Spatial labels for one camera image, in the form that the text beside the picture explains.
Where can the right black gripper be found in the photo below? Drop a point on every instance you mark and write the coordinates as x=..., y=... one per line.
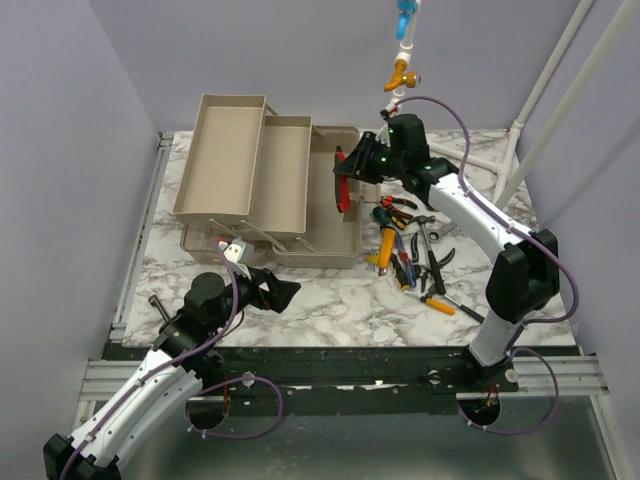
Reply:
x=359, y=163

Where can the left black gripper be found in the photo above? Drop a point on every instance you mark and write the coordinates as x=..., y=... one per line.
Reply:
x=279, y=292

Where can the red folding knife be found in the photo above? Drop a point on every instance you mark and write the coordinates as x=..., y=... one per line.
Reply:
x=341, y=187

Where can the beige plastic tool box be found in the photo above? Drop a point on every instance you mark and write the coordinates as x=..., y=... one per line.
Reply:
x=267, y=179

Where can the yellow utility knife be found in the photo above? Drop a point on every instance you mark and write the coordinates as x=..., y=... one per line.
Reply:
x=386, y=248

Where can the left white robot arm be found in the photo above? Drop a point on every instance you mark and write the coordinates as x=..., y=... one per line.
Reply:
x=179, y=366

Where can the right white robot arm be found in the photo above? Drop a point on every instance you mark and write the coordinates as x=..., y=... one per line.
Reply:
x=524, y=276

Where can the orange black pliers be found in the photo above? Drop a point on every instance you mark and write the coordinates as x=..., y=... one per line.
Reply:
x=395, y=204

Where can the orange brass tap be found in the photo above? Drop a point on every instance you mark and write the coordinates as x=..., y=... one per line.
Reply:
x=402, y=77

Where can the silver combination wrench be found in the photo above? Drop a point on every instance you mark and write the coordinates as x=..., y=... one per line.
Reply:
x=437, y=234

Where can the yellow hex key set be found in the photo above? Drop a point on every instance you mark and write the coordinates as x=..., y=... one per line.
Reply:
x=371, y=261

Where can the black pruning shears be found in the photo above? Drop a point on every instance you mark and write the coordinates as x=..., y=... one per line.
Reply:
x=422, y=271

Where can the black yellow screwdriver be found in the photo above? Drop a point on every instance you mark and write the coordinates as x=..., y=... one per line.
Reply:
x=399, y=273

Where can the blue pipe valve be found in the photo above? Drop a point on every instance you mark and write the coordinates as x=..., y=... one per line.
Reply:
x=406, y=10

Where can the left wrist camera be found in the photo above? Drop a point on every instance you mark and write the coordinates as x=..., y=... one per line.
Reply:
x=239, y=253

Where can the green handled screwdriver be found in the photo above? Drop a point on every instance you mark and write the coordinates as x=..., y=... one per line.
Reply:
x=387, y=218

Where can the black T-handle bolt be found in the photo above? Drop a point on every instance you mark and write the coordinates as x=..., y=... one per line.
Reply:
x=154, y=301

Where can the white PVC pipe frame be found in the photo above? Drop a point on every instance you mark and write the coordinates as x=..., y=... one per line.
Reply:
x=508, y=67

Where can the blue handled screwdriver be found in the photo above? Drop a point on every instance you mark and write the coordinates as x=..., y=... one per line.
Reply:
x=406, y=262

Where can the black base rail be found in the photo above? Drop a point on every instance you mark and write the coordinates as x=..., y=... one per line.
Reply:
x=318, y=381

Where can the aluminium extrusion rail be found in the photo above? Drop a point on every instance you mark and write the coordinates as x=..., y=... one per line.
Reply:
x=103, y=378

